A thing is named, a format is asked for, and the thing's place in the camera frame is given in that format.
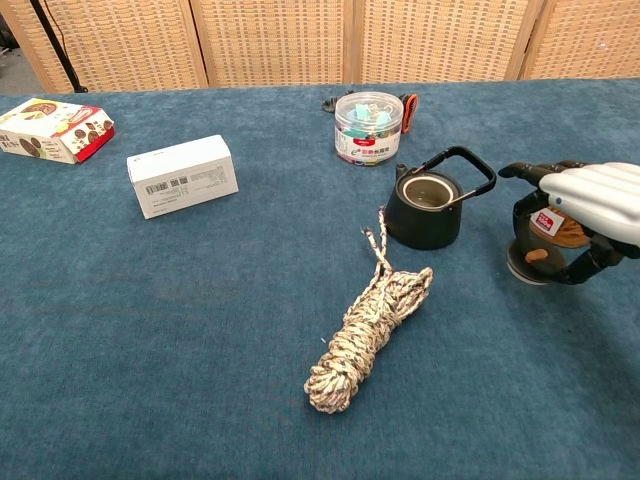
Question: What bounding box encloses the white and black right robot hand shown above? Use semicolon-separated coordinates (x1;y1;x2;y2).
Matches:
498;159;640;287

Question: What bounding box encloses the black kettle lid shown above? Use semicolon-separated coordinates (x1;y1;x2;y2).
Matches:
505;215;572;287

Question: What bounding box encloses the clear jar of rubber bands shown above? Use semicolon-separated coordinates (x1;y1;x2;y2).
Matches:
528;206;594;250

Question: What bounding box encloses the orange and black clip tool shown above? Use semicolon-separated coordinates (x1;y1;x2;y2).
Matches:
401;93;419;135

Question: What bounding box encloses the clear jar of binder clips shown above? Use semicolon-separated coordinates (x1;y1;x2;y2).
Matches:
334;91;404;168

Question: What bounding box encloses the small black clip object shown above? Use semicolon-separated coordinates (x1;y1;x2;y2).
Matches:
321;89;354;112

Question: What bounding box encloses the white cardboard box with barcodes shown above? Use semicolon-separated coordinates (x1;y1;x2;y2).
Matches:
126;134;240;221

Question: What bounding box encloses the blue carpet table cover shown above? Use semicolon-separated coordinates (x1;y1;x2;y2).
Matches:
0;78;640;480

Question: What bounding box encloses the colourful snack box red edge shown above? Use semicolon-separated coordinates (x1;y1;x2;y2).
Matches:
0;97;116;165

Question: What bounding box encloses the black tripod stand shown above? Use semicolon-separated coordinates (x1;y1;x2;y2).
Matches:
29;0;89;94

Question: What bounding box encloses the black kettle with handle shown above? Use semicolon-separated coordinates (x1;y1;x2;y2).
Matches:
384;145;498;251

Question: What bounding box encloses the camouflage paracord rope bundle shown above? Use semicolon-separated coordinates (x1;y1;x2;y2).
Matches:
303;207;435;415

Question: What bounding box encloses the wicker folding screen wooden frame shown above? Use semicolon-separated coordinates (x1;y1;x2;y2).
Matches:
0;0;640;94

